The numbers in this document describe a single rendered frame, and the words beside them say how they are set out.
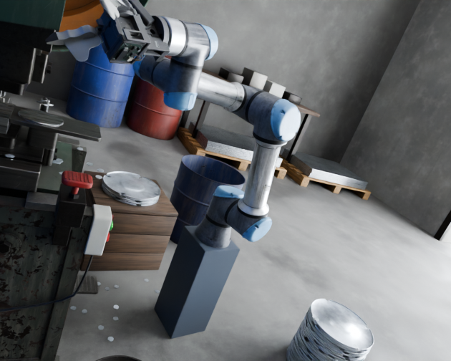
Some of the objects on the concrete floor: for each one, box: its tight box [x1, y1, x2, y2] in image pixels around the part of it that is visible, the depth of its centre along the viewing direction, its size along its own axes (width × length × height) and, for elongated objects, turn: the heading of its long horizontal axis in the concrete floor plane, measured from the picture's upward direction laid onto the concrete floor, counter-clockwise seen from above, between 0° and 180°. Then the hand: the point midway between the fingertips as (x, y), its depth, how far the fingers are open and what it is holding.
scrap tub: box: [170, 155, 246, 244], centre depth 231 cm, size 42×42×48 cm
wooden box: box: [79, 170, 178, 271], centre depth 189 cm, size 40×38×35 cm
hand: (57, 8), depth 60 cm, fingers open, 14 cm apart
